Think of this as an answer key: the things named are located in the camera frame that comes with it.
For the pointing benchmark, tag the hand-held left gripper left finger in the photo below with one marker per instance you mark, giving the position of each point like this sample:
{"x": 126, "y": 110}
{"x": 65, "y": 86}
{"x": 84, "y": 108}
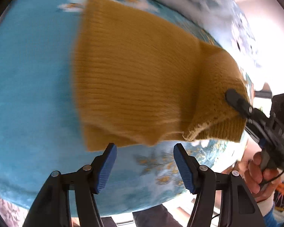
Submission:
{"x": 106, "y": 167}

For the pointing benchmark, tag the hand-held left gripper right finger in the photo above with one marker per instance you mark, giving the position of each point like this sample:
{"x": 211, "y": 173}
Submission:
{"x": 184, "y": 167}

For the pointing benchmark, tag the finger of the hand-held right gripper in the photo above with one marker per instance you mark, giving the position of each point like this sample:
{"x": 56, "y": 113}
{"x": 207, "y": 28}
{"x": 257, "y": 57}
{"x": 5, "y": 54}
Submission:
{"x": 237, "y": 101}
{"x": 255, "y": 134}

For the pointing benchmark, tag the mustard knit sweater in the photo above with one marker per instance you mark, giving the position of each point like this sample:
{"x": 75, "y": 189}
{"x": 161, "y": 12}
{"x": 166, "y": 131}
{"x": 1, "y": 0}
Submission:
{"x": 132, "y": 75}

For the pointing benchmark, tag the person's right forearm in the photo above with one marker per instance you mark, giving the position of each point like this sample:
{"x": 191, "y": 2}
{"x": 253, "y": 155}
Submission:
{"x": 268, "y": 211}

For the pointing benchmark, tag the person's right hand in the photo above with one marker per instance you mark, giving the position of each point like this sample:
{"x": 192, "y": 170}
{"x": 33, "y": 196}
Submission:
{"x": 254, "y": 172}

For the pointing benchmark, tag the person's leg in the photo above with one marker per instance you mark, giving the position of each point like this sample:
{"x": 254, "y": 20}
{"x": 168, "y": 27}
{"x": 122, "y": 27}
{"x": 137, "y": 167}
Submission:
{"x": 153, "y": 217}

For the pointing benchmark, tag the orange patterned object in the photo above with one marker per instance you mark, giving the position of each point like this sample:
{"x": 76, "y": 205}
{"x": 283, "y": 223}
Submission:
{"x": 282, "y": 195}

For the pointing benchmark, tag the light blue floral duvet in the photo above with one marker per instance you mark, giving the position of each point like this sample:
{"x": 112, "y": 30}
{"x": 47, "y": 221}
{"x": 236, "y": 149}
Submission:
{"x": 203, "y": 9}

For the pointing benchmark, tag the teal floral bed sheet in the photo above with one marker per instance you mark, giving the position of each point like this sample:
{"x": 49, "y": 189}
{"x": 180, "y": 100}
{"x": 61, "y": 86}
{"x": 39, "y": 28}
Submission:
{"x": 30, "y": 87}

